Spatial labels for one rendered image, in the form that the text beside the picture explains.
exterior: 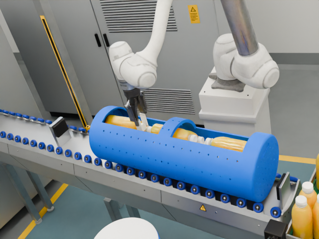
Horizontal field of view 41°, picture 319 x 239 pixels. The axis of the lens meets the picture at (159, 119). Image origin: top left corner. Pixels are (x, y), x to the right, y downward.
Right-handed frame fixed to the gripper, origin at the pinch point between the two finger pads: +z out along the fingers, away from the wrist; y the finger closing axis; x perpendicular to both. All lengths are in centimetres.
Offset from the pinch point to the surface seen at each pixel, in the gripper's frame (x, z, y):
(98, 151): -20.4, 11.5, 14.2
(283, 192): 69, 20, 3
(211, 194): 38.8, 24.1, 10.8
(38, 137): -88, 28, 2
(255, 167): 61, 2, 10
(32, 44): -222, 30, -113
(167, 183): 15.8, 24.7, 11.3
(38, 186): -133, 92, -6
